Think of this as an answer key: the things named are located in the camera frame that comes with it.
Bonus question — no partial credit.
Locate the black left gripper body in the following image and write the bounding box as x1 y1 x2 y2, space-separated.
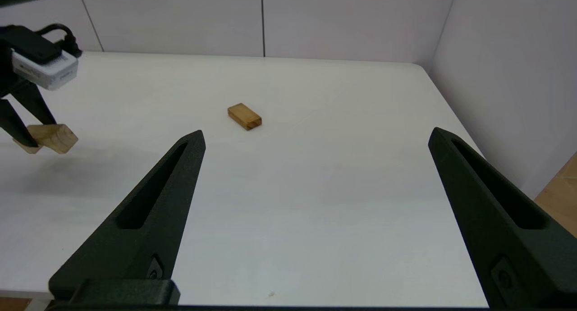
0 29 32 101

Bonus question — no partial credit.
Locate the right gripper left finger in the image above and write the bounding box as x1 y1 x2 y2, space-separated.
49 130 206 300

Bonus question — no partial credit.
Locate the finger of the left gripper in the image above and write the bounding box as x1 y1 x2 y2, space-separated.
9 79 57 127
0 99 39 148

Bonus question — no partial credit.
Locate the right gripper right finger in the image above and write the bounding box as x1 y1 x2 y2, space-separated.
427 127 577 311

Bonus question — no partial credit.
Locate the arched wooden building block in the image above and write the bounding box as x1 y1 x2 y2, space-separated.
13 124 78 155

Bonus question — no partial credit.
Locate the rectangular wooden building block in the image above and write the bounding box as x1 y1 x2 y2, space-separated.
228 103 262 131

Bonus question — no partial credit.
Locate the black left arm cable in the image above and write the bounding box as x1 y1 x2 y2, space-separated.
36 24 83 58

